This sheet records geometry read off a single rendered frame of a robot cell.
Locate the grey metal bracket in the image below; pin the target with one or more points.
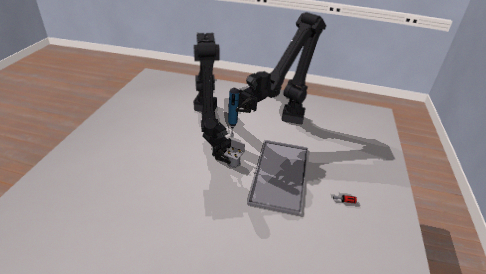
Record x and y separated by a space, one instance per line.
237 146

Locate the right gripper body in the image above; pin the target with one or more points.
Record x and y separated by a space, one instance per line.
224 145

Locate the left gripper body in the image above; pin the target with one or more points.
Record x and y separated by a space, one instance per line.
244 95

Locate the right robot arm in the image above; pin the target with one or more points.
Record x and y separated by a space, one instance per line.
209 52

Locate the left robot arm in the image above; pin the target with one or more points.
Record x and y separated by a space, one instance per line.
309 24

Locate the dark blue nut driver barrel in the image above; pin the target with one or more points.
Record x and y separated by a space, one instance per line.
233 104

